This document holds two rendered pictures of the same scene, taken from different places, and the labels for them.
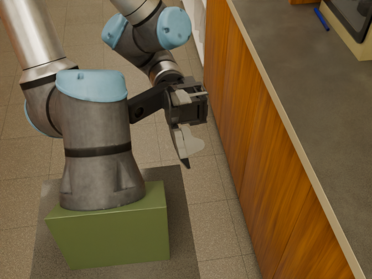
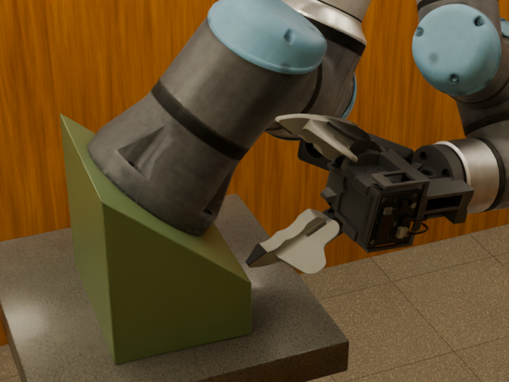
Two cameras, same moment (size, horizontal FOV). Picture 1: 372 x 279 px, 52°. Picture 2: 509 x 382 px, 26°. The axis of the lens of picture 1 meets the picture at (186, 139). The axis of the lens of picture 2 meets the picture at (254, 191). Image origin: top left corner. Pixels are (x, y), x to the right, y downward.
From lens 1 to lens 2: 87 cm
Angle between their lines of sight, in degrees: 59
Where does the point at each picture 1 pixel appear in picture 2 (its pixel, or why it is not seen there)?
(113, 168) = (150, 128)
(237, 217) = not seen: outside the picture
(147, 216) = (95, 206)
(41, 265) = not seen: hidden behind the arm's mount
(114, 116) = (213, 68)
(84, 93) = (215, 13)
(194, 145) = (304, 256)
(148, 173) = (303, 302)
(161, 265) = (101, 356)
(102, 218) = (78, 164)
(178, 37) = (427, 59)
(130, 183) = (148, 169)
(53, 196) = not seen: hidden behind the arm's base
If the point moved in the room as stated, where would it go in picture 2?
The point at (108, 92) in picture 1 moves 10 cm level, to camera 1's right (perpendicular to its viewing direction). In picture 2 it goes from (235, 31) to (259, 74)
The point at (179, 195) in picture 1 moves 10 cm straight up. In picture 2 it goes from (264, 353) to (264, 271)
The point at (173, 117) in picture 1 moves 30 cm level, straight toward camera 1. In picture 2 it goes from (331, 188) to (9, 236)
